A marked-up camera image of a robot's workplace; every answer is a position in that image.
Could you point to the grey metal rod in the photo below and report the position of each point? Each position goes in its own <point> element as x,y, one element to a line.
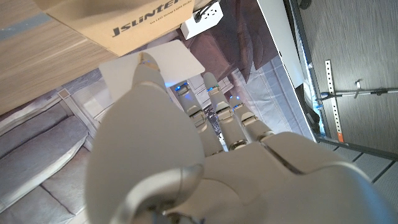
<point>357,93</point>

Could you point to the white perforated metal strip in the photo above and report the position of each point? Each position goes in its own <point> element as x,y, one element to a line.
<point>333,99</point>

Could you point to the white card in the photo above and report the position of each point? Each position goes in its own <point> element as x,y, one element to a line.
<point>174,59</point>

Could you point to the brown cardboard box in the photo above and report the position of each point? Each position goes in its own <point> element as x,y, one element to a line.
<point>109,18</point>

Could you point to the printed living room backdrop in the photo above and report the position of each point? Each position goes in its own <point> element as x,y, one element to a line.
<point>40,149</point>

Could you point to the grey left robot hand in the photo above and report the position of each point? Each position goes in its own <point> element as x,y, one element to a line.
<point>149,140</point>

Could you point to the white power strip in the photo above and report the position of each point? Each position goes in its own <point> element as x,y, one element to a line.
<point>205,21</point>

